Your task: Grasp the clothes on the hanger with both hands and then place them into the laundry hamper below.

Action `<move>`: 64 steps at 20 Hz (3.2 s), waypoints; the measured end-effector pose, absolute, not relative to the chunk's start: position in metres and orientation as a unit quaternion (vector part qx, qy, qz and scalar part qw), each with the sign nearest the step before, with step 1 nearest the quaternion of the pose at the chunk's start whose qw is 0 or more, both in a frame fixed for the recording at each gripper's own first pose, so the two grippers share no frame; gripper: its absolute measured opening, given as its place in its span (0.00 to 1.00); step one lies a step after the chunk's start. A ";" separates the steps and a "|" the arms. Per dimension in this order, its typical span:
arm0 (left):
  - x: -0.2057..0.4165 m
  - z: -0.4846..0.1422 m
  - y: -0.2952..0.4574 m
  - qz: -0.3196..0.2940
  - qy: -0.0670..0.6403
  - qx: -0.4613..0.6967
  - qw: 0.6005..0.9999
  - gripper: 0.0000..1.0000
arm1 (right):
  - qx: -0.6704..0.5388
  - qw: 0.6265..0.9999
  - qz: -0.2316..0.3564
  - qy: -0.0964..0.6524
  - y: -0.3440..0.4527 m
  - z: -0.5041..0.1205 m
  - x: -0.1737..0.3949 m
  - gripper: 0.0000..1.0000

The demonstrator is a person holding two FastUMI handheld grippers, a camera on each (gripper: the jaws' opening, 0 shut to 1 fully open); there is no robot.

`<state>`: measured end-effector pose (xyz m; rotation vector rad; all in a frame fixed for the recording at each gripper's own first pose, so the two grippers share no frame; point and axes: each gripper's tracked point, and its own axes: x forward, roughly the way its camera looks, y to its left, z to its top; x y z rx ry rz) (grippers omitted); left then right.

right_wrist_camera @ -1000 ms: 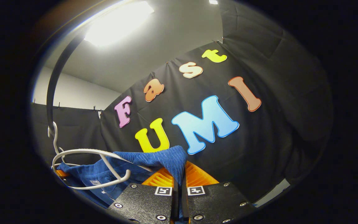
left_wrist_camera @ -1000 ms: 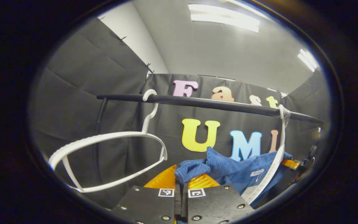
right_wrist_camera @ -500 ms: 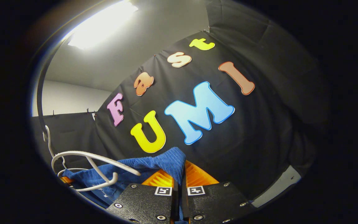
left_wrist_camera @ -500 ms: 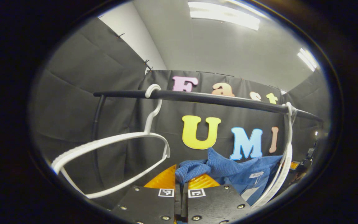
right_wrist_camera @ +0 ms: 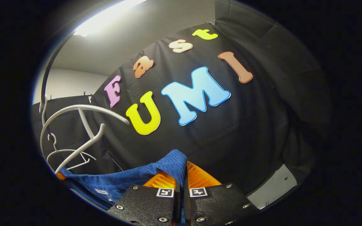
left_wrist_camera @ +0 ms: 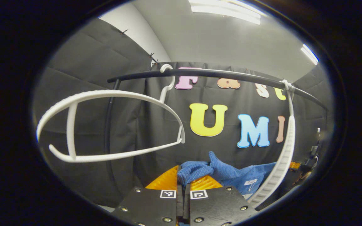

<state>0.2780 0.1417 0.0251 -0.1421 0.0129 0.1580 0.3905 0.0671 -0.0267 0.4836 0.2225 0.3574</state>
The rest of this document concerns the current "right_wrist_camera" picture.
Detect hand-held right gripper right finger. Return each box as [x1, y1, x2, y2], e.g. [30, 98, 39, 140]
[184, 161, 260, 226]

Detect black backdrop cloth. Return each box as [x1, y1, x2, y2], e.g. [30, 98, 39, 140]
[32, 0, 332, 195]

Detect white flat panel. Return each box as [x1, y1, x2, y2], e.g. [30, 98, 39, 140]
[247, 163, 298, 210]

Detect white plastic clothes hanger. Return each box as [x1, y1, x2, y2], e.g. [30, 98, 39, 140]
[40, 94, 130, 175]
[47, 133, 96, 171]

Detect black metal clothes rack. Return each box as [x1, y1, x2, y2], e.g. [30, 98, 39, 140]
[39, 31, 71, 109]

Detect blue corduroy jacket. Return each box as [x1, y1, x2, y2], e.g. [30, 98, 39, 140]
[57, 149, 188, 224]

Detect large ceiling light panel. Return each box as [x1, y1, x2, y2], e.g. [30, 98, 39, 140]
[74, 0, 147, 37]

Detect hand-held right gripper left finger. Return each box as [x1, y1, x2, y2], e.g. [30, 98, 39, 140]
[107, 171, 181, 226]

